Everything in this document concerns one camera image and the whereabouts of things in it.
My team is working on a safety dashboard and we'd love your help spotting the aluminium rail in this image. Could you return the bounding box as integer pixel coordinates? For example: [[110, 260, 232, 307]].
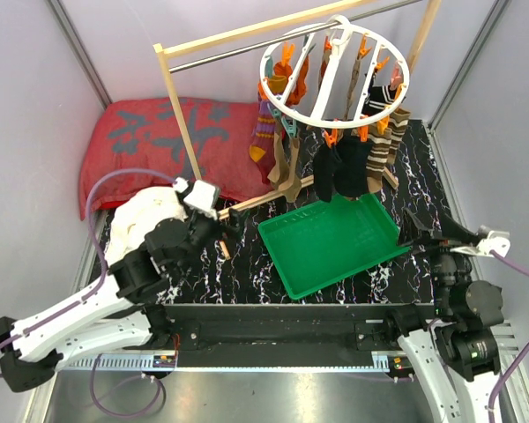
[[41, 319, 177, 371]]

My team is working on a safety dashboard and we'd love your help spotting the olive brown hanging sock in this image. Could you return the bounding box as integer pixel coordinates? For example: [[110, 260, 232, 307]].
[[268, 132, 302, 203]]

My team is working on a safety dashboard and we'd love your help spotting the purple hanging sock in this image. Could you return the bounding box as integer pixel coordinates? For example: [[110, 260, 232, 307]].
[[249, 97, 276, 179]]

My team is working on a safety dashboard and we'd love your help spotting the orange hanging sock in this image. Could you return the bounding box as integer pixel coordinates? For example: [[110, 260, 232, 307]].
[[272, 57, 309, 107]]

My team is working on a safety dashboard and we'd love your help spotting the white crumpled cloth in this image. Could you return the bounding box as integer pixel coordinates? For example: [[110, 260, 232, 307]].
[[105, 187, 187, 266]]

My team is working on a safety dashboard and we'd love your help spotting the argyle brown hanging sock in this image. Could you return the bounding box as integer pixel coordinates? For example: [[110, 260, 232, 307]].
[[317, 48, 365, 120]]

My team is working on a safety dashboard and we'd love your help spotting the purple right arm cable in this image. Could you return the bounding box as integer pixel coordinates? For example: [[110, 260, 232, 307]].
[[391, 249, 529, 423]]

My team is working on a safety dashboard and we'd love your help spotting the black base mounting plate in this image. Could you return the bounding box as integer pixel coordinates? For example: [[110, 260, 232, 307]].
[[122, 302, 458, 369]]

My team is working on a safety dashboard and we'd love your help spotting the green plastic tray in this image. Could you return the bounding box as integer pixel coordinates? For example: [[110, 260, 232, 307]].
[[258, 194, 409, 300]]

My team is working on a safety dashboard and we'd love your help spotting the wooden drying rack frame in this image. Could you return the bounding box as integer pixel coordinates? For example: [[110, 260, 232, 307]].
[[153, 0, 443, 261]]

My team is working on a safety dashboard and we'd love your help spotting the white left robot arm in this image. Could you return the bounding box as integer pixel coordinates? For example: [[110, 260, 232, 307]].
[[0, 210, 246, 393]]

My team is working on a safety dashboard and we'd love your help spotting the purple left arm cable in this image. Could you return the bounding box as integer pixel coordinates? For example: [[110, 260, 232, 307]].
[[0, 169, 182, 416]]

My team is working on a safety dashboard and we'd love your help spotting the white round clip hanger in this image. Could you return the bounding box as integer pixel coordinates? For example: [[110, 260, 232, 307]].
[[258, 15, 410, 130]]

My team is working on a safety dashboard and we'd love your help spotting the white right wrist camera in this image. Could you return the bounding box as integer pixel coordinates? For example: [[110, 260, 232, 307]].
[[451, 226, 510, 258]]

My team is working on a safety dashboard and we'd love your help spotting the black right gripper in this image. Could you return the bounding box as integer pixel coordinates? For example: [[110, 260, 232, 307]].
[[396, 206, 480, 315]]

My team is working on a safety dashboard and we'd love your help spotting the black white-striped sock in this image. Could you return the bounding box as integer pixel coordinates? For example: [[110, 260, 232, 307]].
[[361, 85, 398, 117]]

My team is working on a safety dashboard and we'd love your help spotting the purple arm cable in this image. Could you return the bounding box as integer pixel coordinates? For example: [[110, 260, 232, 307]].
[[0, 169, 182, 416], [391, 249, 529, 423]]

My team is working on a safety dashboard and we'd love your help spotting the maroon mustard hanging sock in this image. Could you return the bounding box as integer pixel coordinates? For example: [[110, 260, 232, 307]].
[[267, 75, 287, 95]]

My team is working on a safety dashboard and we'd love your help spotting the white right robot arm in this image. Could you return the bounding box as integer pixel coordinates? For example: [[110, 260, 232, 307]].
[[382, 210, 510, 422]]

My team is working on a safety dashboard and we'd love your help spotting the red patterned pillow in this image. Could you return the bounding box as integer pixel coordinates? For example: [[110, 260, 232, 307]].
[[78, 97, 271, 212]]

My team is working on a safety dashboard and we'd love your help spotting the metal hanging rod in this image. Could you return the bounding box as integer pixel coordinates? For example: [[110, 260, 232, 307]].
[[168, 0, 421, 73]]

